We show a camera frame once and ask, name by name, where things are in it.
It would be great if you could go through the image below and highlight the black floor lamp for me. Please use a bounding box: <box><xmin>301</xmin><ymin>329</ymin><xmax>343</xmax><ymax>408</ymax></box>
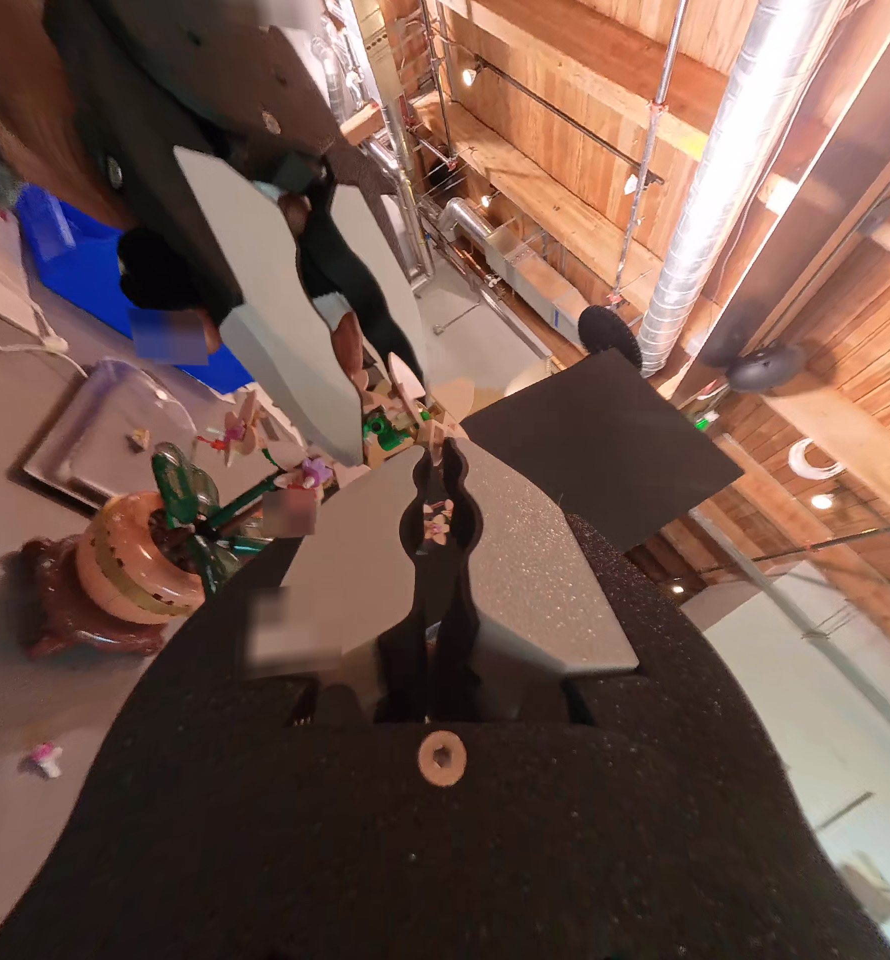
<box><xmin>577</xmin><ymin>303</ymin><xmax>645</xmax><ymax>374</ymax></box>

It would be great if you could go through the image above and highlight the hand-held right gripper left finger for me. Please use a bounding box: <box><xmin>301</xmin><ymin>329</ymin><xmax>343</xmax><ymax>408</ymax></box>
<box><xmin>283</xmin><ymin>446</ymin><xmax>426</xmax><ymax>670</ymax></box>

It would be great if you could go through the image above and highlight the person's left hand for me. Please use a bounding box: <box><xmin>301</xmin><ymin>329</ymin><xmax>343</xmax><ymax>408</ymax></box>
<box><xmin>0</xmin><ymin>0</ymin><xmax>127</xmax><ymax>226</ymax></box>

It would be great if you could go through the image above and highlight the toy brick orchid plant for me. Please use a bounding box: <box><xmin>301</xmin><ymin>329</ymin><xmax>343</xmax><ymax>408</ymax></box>
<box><xmin>17</xmin><ymin>348</ymin><xmax>484</xmax><ymax>663</ymax></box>

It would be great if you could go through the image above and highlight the round silver ventilation duct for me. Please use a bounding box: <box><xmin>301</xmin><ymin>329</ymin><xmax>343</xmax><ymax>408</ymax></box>
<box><xmin>636</xmin><ymin>0</ymin><xmax>855</xmax><ymax>376</ymax></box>

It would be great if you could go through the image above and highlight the white ring ceiling lamp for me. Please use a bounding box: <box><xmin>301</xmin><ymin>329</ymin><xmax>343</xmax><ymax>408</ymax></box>
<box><xmin>787</xmin><ymin>437</ymin><xmax>847</xmax><ymax>483</ymax></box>

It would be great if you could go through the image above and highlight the grey desk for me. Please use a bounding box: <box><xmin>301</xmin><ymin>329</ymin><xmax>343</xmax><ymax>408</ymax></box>
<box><xmin>0</xmin><ymin>300</ymin><xmax>296</xmax><ymax>960</ymax></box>

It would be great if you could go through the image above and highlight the large blue plastic bin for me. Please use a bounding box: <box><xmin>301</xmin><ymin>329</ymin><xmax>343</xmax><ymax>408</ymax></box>
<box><xmin>16</xmin><ymin>183</ymin><xmax>255</xmax><ymax>395</ymax></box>

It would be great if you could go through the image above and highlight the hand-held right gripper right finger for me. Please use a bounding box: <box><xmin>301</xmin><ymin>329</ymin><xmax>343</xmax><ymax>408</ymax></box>
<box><xmin>445</xmin><ymin>438</ymin><xmax>639</xmax><ymax>676</ymax></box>

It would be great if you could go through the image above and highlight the rectangular silver duct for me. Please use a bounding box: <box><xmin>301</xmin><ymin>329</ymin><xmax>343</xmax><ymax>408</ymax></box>
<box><xmin>437</xmin><ymin>196</ymin><xmax>592</xmax><ymax>335</ymax></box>

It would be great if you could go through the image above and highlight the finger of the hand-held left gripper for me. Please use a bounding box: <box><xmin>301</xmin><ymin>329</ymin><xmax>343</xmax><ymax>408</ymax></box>
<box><xmin>173</xmin><ymin>146</ymin><xmax>365</xmax><ymax>468</ymax></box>
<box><xmin>298</xmin><ymin>183</ymin><xmax>428</xmax><ymax>395</ymax></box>

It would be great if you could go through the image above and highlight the black light stand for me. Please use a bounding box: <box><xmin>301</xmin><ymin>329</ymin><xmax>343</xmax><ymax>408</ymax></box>
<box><xmin>703</xmin><ymin>322</ymin><xmax>808</xmax><ymax>394</ymax></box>

